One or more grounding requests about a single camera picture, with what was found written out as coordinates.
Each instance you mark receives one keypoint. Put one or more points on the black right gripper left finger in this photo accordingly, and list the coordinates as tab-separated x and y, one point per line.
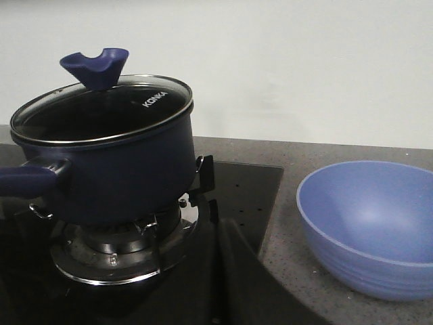
184	295

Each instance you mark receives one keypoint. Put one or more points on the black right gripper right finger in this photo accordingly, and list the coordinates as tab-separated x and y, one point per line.
254	295

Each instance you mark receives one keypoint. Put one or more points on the glass lid with blue knob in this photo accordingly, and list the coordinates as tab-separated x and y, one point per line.
103	105

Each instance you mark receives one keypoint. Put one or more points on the black gas burner with grate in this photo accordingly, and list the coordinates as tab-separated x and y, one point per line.
138	250

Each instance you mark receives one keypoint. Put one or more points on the dark blue saucepan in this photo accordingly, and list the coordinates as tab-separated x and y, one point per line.
110	182

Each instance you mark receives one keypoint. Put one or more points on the blue plastic bowl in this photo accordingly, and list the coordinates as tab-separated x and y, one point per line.
369	223

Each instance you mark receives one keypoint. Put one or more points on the black glass cooktop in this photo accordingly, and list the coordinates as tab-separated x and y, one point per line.
30	295

